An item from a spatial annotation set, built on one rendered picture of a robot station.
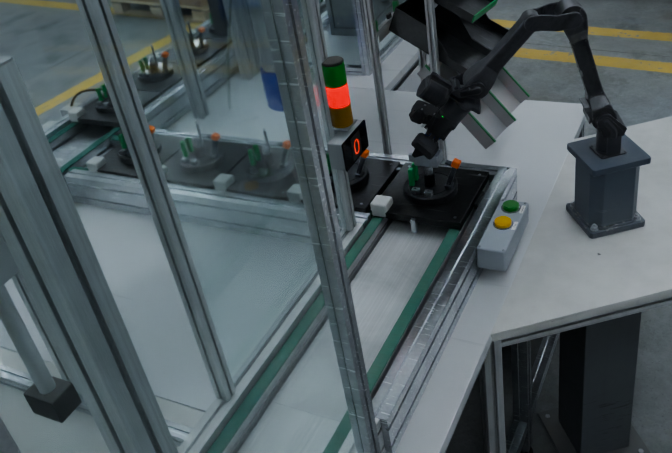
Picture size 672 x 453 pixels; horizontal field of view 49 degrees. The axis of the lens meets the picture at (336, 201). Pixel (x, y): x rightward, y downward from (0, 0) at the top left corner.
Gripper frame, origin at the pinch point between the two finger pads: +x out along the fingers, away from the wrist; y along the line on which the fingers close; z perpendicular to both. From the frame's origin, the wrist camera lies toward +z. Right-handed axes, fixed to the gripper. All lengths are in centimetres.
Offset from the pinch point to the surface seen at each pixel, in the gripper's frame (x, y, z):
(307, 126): -55, 84, 19
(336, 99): -10.0, 21.1, 22.6
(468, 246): 0.4, 19.1, -22.5
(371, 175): 22.6, -3.4, 4.4
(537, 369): 56, -19, -79
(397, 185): 16.6, -0.2, -2.4
